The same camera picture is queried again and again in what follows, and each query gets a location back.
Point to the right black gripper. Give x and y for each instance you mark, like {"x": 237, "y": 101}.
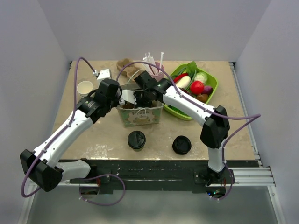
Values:
{"x": 138, "y": 104}

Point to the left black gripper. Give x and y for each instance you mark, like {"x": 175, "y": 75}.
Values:
{"x": 116, "y": 101}

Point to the printed paper takeout bag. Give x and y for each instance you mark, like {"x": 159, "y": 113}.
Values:
{"x": 140, "y": 115}

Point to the black plastic cup lid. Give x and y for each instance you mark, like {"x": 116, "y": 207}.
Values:
{"x": 136, "y": 138}

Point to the green paper coffee cup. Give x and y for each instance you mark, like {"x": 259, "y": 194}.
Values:
{"x": 137, "y": 148}

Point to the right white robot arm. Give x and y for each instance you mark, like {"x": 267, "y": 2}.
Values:
{"x": 214, "y": 121}

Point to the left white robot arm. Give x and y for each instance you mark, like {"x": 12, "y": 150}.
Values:
{"x": 43, "y": 166}

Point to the pink straw holder cup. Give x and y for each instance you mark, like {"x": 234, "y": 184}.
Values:
{"x": 158, "y": 74}

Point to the stack of paper cups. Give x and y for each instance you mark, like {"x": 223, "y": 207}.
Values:
{"x": 84, "y": 88}

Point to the stack of pulp carriers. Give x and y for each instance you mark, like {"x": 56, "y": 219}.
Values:
{"x": 129, "y": 70}

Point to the red chili pepper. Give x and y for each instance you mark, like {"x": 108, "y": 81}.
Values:
{"x": 177, "y": 78}

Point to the purple grape bunch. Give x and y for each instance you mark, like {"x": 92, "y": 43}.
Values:
{"x": 184, "y": 90}

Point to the white radish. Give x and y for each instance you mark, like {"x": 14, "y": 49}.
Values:
{"x": 183, "y": 82}

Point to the green leafy vegetable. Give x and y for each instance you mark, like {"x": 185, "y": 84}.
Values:
{"x": 191, "y": 69}

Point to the red tomato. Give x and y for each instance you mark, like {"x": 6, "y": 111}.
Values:
{"x": 197, "y": 87}

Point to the green cabbage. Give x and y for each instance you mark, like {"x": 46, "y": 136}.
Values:
{"x": 202, "y": 77}

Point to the stack of black lids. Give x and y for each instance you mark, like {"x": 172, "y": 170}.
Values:
{"x": 181, "y": 145}

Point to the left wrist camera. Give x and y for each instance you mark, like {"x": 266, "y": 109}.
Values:
{"x": 102, "y": 74}

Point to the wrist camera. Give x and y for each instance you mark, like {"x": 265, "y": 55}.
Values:
{"x": 127, "y": 96}
{"x": 102, "y": 74}

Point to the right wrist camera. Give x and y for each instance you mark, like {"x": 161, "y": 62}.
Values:
{"x": 127, "y": 96}

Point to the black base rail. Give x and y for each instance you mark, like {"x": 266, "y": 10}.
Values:
{"x": 172, "y": 175}

